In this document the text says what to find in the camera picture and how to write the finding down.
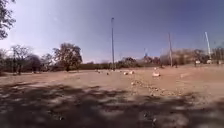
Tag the small pale rock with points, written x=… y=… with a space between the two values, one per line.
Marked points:
x=131 y=72
x=125 y=73

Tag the brown gravelly dirt ground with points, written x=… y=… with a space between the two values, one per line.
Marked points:
x=100 y=80

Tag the tall thin dark pole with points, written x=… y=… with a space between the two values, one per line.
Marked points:
x=112 y=43

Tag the distant row of trees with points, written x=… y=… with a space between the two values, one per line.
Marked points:
x=133 y=62

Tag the pale concrete block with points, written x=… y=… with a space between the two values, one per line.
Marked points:
x=155 y=74

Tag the large broad leafy tree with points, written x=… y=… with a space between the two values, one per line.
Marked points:
x=68 y=56

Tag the grey pole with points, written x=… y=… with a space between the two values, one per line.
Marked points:
x=170 y=50

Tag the bare branchy tree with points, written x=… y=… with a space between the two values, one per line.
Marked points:
x=20 y=55

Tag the leaning white pole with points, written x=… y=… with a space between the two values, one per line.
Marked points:
x=208 y=46

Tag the overhanging dark tree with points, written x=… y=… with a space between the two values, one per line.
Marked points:
x=5 y=18

